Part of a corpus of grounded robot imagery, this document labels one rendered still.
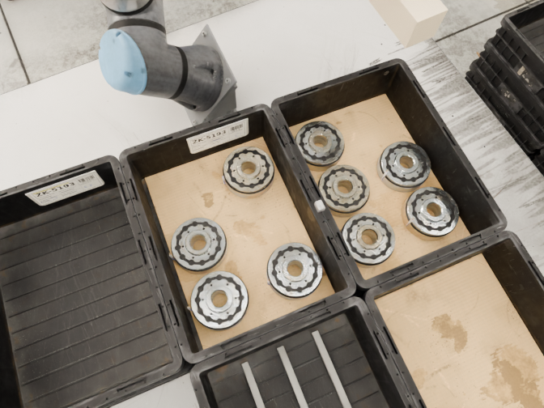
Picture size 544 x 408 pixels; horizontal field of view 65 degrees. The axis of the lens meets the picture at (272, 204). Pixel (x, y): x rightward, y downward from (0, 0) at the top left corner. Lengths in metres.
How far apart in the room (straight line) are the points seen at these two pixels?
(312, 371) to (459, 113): 0.76
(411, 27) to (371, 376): 0.60
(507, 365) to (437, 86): 0.71
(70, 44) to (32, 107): 1.12
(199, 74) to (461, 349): 0.76
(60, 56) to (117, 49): 1.40
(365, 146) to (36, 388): 0.77
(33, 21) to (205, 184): 1.77
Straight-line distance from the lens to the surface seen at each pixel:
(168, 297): 0.72
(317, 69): 1.20
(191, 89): 0.98
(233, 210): 0.85
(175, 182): 0.89
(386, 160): 0.90
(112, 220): 0.89
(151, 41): 0.94
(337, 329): 0.81
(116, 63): 0.93
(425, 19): 0.79
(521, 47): 1.64
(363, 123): 0.97
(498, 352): 0.91
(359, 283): 0.73
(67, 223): 0.92
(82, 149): 1.14
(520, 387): 0.92
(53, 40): 2.39
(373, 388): 0.83
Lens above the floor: 1.63
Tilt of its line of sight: 69 degrees down
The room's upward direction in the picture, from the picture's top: 5 degrees clockwise
